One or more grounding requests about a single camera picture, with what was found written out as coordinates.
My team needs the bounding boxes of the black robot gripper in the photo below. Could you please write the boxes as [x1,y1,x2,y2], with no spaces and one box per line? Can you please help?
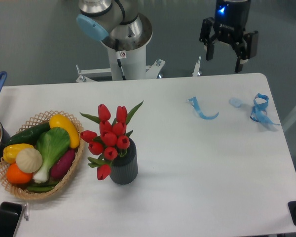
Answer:
[199,0,259,73]

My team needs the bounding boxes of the red tulip bouquet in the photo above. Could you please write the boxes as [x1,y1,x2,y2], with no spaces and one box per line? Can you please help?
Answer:
[80,102,143,180]

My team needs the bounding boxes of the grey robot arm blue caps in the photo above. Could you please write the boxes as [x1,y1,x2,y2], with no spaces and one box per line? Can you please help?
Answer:
[76,0,259,73]

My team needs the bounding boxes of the small blue tape piece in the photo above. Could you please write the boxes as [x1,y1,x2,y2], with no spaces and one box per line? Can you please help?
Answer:
[229,97,242,108]

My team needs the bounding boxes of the purple sweet potato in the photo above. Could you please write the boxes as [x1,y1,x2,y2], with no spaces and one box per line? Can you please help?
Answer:
[51,149,75,180]

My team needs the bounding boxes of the white frame at right edge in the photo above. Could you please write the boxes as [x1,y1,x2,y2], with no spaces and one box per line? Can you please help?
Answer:
[282,105,296,132]

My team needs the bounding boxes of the green bok choy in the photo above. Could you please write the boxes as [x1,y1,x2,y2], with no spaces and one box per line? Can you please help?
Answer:
[33,127,70,184]

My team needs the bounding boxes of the yellow squash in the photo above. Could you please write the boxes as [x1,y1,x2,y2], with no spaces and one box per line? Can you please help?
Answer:
[49,114,80,149]

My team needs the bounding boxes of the curled blue tape strip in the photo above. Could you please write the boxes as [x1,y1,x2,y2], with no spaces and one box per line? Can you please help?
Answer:
[187,96,219,120]

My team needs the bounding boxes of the green cucumber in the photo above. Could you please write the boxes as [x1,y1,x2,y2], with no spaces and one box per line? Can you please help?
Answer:
[6,123,50,146]

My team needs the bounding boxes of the orange fruit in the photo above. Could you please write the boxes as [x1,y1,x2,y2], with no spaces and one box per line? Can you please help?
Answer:
[6,163,33,184]

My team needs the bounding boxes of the clear pen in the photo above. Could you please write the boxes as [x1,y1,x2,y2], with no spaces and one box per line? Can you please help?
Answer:
[24,202,30,221]

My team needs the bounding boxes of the dark grey ribbed vase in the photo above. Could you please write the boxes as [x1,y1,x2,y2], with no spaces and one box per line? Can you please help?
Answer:
[110,139,138,185]

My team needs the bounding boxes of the green pea pods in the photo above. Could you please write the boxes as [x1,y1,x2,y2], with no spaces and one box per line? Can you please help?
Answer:
[26,182,58,193]

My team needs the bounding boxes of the yellow bell pepper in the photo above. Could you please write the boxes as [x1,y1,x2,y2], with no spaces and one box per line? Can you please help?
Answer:
[3,143,34,164]

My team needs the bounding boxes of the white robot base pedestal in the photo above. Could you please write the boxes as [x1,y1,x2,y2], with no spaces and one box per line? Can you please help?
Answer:
[75,43,203,83]

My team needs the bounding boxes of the tangled blue tape strip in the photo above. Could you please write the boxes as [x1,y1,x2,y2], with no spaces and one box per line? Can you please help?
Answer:
[250,93,280,126]

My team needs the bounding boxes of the black smartphone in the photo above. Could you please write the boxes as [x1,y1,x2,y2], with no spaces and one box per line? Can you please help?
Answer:
[0,201,23,237]

